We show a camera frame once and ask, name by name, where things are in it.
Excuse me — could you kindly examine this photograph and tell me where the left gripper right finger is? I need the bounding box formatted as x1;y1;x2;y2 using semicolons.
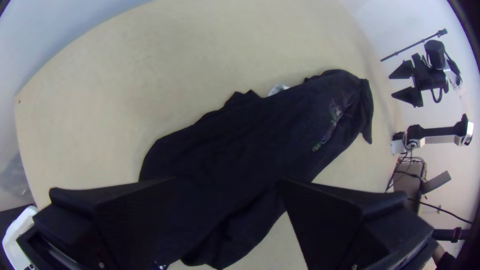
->
280;178;439;270

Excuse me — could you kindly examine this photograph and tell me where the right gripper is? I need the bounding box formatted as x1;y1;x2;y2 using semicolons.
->
388;52;450;109

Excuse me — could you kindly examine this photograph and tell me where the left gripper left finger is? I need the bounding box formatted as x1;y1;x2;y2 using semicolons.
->
16;176;187;270

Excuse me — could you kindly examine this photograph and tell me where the black t-shirt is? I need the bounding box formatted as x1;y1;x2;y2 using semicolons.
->
138;68;375;270

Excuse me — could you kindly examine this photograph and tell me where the black tripod stand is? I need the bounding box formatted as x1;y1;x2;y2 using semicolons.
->
380;28;449;63

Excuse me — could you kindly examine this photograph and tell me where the white laundry basket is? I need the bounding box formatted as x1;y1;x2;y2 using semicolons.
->
1;205;39;270

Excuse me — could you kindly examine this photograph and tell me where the black camera pole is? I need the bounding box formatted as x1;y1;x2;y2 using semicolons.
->
431;226;472;244

